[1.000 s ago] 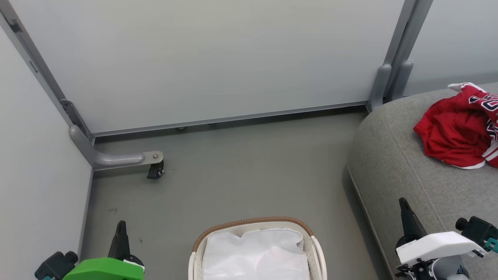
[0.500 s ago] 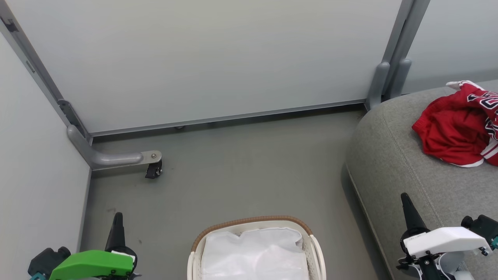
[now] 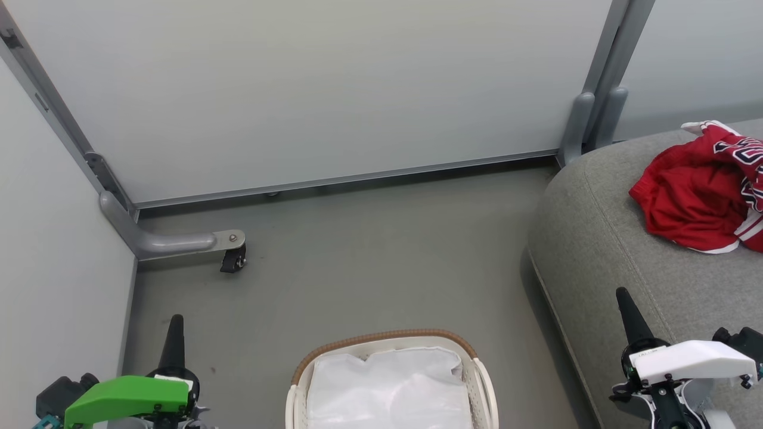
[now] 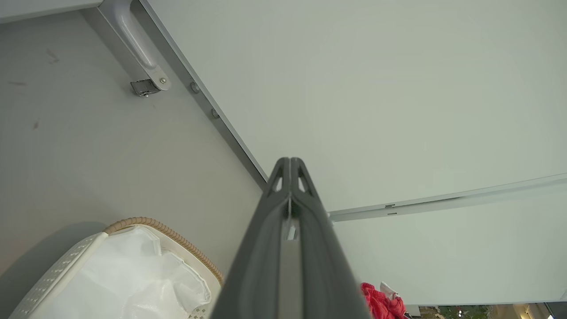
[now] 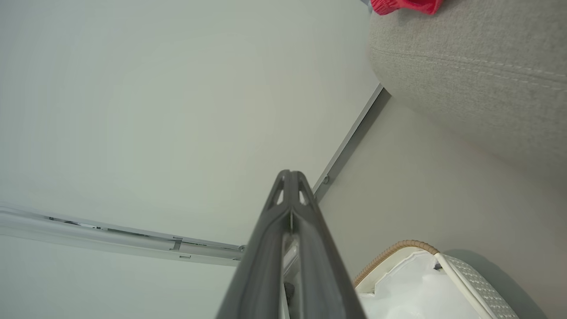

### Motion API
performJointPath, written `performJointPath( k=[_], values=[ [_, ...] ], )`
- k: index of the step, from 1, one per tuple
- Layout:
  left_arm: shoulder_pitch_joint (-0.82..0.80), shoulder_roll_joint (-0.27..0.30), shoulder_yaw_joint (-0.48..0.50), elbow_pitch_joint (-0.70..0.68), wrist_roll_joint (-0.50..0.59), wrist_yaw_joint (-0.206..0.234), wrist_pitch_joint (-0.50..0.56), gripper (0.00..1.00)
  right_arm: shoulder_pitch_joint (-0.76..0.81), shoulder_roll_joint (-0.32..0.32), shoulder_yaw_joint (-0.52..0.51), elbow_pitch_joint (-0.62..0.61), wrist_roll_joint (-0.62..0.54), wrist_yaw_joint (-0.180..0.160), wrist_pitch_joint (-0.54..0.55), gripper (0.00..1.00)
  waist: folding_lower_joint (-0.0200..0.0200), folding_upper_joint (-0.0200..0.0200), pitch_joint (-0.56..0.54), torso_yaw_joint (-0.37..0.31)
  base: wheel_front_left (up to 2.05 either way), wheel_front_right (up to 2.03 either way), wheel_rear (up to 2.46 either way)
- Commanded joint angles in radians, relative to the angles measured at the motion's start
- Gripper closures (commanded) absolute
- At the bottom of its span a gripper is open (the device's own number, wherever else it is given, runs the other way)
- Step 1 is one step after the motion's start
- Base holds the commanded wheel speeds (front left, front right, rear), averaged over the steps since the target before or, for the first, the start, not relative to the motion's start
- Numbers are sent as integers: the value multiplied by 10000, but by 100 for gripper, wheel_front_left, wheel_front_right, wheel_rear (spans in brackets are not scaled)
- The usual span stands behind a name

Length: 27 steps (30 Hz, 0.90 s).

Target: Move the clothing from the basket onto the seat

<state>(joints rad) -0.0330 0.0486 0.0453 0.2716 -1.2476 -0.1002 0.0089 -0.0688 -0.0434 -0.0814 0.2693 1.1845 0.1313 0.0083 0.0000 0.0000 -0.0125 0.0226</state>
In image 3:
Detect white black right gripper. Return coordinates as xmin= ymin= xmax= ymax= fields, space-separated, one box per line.
xmin=610 ymin=287 xmax=759 ymax=429

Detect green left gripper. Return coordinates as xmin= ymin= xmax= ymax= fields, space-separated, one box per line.
xmin=64 ymin=314 xmax=204 ymax=429

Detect red basketball shorts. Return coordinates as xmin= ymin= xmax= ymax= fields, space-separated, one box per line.
xmin=629 ymin=140 xmax=753 ymax=256

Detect red jersey with white trim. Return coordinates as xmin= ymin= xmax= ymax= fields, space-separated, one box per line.
xmin=681 ymin=120 xmax=763 ymax=252

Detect woven rim white laundry basket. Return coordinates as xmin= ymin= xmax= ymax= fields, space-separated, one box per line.
xmin=285 ymin=329 xmax=500 ymax=429

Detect grey fabric sofa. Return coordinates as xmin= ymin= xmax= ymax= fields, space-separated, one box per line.
xmin=527 ymin=118 xmax=763 ymax=429

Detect black caster wheel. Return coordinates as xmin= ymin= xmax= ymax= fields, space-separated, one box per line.
xmin=219 ymin=245 xmax=247 ymax=274

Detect grey curved partition foot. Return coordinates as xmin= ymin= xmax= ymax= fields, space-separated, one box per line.
xmin=99 ymin=191 xmax=247 ymax=262

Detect white garment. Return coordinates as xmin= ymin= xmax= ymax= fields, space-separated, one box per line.
xmin=306 ymin=347 xmax=475 ymax=429

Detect grey metal partition post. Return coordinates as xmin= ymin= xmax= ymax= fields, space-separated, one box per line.
xmin=0 ymin=6 xmax=139 ymax=221
xmin=557 ymin=0 xmax=656 ymax=169

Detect grey partition bottom rail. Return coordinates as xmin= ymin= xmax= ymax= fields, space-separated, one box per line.
xmin=136 ymin=150 xmax=562 ymax=210

